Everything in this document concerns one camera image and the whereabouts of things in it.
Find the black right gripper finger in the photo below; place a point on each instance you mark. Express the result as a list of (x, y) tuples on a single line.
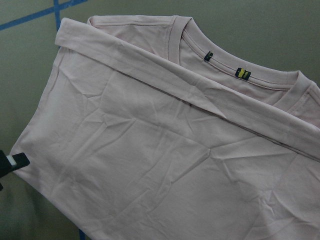
[(11, 163)]

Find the pink printed t-shirt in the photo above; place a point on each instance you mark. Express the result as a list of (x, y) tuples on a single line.
[(147, 130)]

